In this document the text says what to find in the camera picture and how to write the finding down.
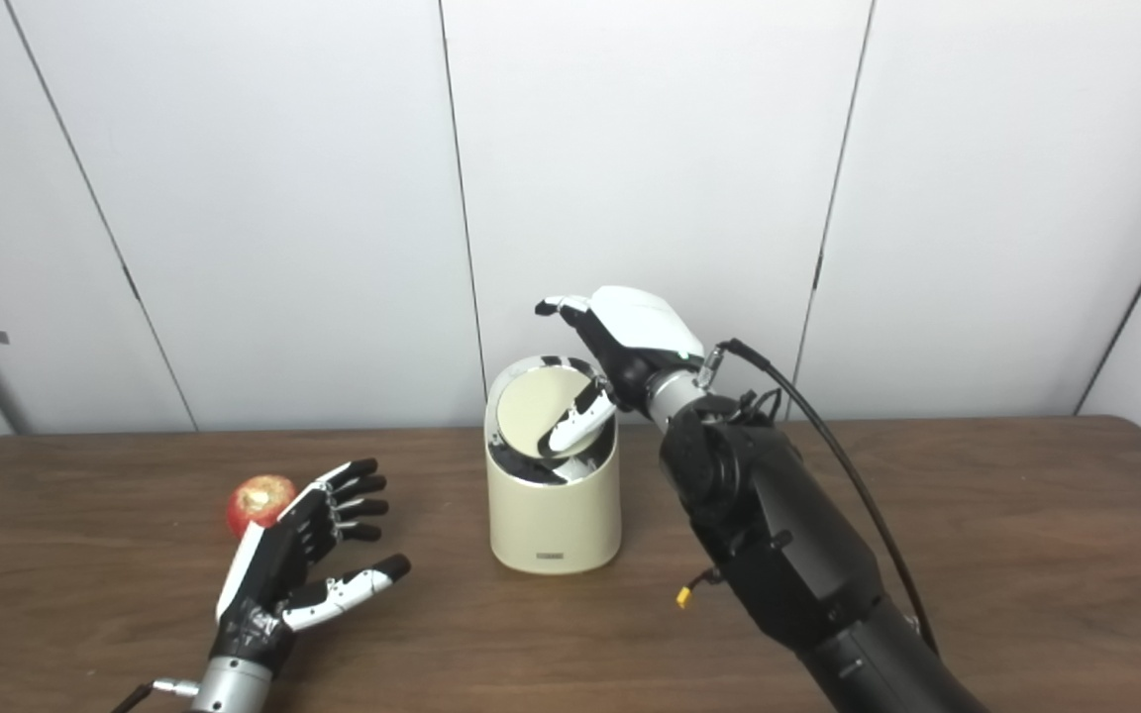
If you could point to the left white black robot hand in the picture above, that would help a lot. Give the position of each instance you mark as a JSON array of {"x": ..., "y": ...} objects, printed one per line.
[{"x": 268, "y": 569}]

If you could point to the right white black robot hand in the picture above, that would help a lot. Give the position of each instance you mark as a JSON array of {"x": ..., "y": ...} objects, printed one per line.
[{"x": 640, "y": 327}]

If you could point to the red apple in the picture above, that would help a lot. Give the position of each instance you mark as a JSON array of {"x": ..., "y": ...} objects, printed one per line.
[{"x": 256, "y": 500}]

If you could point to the cream round bin lid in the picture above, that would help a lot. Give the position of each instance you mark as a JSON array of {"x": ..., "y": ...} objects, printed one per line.
[{"x": 531, "y": 411}]

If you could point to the cream-colored round bin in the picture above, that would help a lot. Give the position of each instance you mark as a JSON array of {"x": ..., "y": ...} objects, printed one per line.
[{"x": 556, "y": 525}]

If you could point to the black wall panel hinge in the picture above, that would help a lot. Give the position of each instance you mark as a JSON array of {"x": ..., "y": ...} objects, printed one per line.
[
  {"x": 131, "y": 281},
  {"x": 818, "y": 271}
]

